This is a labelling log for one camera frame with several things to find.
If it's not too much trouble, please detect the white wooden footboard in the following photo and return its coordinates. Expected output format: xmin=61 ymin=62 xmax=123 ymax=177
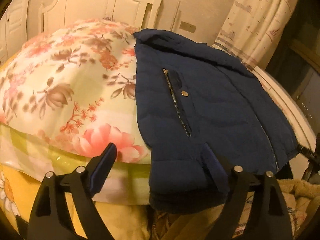
xmin=251 ymin=66 xmax=316 ymax=151

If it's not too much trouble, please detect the ship print curtain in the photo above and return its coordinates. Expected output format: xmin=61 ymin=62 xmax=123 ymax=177
xmin=213 ymin=0 xmax=298 ymax=69

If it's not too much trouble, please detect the wall switch plate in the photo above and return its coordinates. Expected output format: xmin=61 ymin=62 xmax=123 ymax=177
xmin=179 ymin=21 xmax=196 ymax=34

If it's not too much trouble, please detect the white wooden headboard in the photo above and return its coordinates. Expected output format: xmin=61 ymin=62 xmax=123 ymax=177
xmin=38 ymin=0 xmax=162 ymax=33

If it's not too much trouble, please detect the navy blue puffer jacket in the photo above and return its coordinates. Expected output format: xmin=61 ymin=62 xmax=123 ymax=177
xmin=134 ymin=29 xmax=298 ymax=213

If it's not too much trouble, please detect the white wardrobe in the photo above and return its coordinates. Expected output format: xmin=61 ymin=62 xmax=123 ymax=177
xmin=1 ymin=0 xmax=29 ymax=64

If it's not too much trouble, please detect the floral quilt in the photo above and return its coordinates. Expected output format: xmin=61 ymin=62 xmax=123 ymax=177
xmin=1 ymin=19 xmax=151 ymax=164

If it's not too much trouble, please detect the beige fleece blanket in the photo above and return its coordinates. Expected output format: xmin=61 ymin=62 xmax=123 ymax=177
xmin=278 ymin=179 xmax=319 ymax=237

